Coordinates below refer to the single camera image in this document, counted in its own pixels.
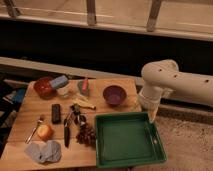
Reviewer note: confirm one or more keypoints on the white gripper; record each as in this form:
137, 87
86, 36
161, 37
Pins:
150, 103

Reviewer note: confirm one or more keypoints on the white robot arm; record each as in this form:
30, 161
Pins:
162, 79

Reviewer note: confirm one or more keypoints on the purple bowl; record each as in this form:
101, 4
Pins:
114, 95

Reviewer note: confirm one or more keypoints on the red bowl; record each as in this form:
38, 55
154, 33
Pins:
43, 88

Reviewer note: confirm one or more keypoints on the green plastic tray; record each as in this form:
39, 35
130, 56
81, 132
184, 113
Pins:
127, 139

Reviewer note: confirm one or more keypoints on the yellow banana toy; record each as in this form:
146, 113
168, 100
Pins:
84, 104

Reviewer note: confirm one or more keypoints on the brown pine cone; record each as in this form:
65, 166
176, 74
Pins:
86, 135

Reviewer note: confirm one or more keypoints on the small dark round cup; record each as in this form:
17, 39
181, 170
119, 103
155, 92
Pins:
80, 120

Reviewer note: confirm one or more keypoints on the blue sponge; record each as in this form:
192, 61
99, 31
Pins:
59, 82

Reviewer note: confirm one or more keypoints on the black rectangular block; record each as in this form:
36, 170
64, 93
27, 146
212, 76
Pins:
56, 113

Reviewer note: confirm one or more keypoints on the orange yellow fruit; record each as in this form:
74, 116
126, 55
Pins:
44, 132

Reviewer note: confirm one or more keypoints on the metal spoon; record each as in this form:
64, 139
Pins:
38, 123

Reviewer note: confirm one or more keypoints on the grey blue cloth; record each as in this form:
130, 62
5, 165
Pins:
50, 152

